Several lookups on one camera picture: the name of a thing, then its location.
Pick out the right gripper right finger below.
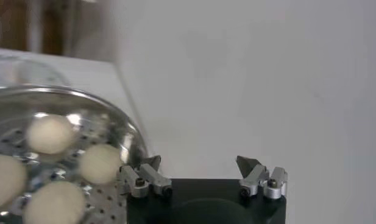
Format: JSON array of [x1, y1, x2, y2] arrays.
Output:
[[235, 155, 288, 200]]

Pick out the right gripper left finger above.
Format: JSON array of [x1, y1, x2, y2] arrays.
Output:
[[116, 155, 173, 200]]

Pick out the white steamed baozi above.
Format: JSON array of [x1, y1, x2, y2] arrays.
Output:
[[23, 181, 87, 224], [79, 144, 124, 186], [0, 153, 27, 209], [26, 114, 77, 155]]

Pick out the glass lid with cream handle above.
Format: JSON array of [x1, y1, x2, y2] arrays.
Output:
[[0, 54, 73, 92]]

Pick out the stainless steel steamer basket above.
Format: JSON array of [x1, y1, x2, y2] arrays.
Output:
[[0, 85, 149, 224]]

